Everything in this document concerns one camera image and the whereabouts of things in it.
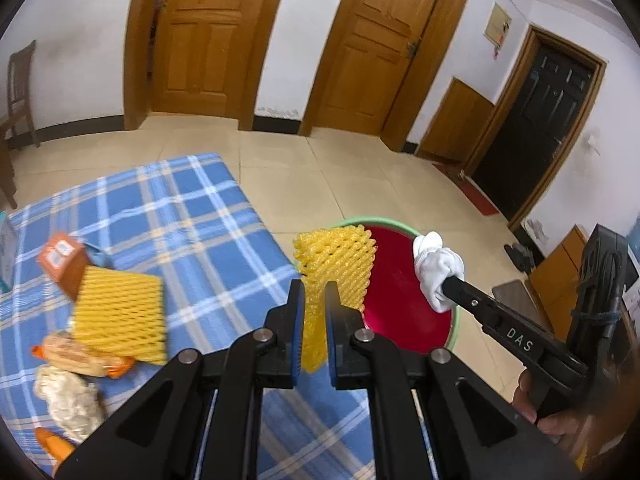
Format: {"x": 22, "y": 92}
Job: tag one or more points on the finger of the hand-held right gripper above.
{"x": 510, "y": 330}

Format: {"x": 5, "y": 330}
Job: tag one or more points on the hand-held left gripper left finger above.
{"x": 298, "y": 332}

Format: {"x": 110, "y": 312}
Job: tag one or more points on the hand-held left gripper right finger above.
{"x": 330, "y": 332}

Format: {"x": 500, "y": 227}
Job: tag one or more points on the yellow foam fruit net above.
{"x": 340, "y": 270}
{"x": 122, "y": 310}

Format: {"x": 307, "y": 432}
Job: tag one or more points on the red basin with green rim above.
{"x": 405, "y": 290}

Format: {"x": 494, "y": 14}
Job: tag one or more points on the white cloth wad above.
{"x": 437, "y": 272}

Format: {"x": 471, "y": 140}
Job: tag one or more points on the orange clear snack packet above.
{"x": 70, "y": 355}

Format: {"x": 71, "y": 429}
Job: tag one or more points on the person's right hand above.
{"x": 555, "y": 422}

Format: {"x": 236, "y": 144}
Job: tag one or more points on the grey floor mat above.
{"x": 517, "y": 302}

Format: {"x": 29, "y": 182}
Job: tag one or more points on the wooden cabinet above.
{"x": 557, "y": 280}

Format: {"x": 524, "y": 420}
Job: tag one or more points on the dark shoes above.
{"x": 520, "y": 257}

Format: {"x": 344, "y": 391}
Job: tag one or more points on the red doormat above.
{"x": 470, "y": 190}

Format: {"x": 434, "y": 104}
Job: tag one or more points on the black door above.
{"x": 540, "y": 125}

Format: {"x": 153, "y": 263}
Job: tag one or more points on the orange cardboard box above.
{"x": 62, "y": 260}

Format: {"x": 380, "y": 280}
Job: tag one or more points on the orange wrapper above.
{"x": 55, "y": 445}

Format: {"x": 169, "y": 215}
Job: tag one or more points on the wooden door with latch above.
{"x": 380, "y": 45}

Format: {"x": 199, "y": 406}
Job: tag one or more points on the teal box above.
{"x": 6, "y": 255}

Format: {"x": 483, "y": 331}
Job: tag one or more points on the low wooden wall panel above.
{"x": 457, "y": 120}

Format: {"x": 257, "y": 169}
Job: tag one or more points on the wall electrical box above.
{"x": 497, "y": 25}

